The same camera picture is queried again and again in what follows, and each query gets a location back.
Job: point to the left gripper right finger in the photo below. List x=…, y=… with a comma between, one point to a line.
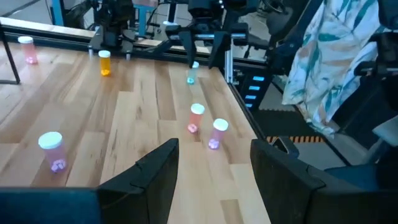
x=289, y=193

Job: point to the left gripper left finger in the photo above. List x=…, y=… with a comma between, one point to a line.
x=140, y=193

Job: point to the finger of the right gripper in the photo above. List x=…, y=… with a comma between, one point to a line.
x=189, y=46
x=219, y=46

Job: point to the teal translucent pill bottle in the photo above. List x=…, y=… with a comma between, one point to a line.
x=192, y=74

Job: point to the red translucent pill bottle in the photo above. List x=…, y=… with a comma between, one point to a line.
x=28, y=51
x=196, y=118

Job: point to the orange translucent pill bottle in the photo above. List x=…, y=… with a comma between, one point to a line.
x=105, y=63

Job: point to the pink translucent pill bottle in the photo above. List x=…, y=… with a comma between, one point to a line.
x=51, y=149
x=218, y=133

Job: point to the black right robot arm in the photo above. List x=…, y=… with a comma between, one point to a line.
x=113, y=28

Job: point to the blue legged wooden table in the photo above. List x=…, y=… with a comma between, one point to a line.
x=141, y=21

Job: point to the black box blue lights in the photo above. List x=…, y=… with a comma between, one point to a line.
x=255, y=93

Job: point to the hazard striped black mat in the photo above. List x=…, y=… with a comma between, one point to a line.
x=280, y=124

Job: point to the person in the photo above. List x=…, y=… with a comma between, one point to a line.
x=357, y=177

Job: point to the teal leaf patterned cloth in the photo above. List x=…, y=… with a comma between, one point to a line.
x=329, y=62

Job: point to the grey chair armrest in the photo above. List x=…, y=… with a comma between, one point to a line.
x=387, y=132

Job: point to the black office chair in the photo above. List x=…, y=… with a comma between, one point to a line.
x=387, y=46

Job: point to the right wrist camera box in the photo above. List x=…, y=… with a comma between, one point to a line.
x=203, y=9

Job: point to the silver aluminium post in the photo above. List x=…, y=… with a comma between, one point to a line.
x=229, y=67

